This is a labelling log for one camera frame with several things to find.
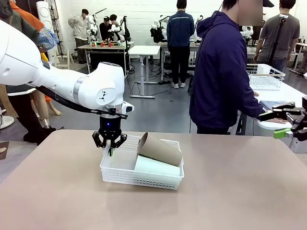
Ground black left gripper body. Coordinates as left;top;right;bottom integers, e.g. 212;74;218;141
98;115;123;142

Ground light green box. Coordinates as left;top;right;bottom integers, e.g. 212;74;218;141
134;154;181;177

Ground man in grey t-shirt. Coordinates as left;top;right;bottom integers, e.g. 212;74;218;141
253;0;301;72

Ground white perforated plastic basket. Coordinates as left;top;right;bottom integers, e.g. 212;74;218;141
100;135;185;190

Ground white box in rack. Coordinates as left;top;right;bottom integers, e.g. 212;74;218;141
257;63;272;75

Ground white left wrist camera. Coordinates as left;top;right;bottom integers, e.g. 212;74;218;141
122;102;135;113

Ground person's right hand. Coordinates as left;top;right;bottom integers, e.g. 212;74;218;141
263;116;288;125

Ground white tower fan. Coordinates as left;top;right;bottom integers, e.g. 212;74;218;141
35;0;55;62

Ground person's right forearm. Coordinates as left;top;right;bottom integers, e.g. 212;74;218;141
239;95;266;118

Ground man in beige jacket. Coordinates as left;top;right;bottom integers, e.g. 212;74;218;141
68;9;91;65

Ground black tripod stand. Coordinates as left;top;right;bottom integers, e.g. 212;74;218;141
268;13;289;66

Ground person in purple hoodie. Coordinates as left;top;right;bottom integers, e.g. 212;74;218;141
189;0;267;135

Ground white standing desk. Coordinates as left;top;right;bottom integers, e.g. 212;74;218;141
129;45;161;99

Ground folded grey-blue cloth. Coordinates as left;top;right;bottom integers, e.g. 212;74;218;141
260;100;287;111

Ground man in blue jacket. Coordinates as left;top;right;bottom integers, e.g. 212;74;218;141
166;0;195;89

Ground white wire dish rack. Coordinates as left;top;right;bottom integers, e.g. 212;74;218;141
247;63;286;91

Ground brown-topped work table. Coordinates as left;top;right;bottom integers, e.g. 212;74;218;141
77;41;131;74

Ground brown cardboard tube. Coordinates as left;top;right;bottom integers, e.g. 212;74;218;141
137;132;183;167

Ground white side table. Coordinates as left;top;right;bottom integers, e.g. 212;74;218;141
236;80;307;154

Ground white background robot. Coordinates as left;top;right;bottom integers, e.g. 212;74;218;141
150;15;169;44
85;13;99;42
110;14;131;44

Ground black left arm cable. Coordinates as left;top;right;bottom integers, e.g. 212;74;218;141
31;85;129;120

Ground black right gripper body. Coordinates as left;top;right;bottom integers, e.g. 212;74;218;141
294;107;307;131

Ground seated person in black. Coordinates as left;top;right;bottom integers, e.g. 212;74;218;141
99;16;113;42

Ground white round fan base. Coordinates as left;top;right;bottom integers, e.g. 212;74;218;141
0;115;15;130

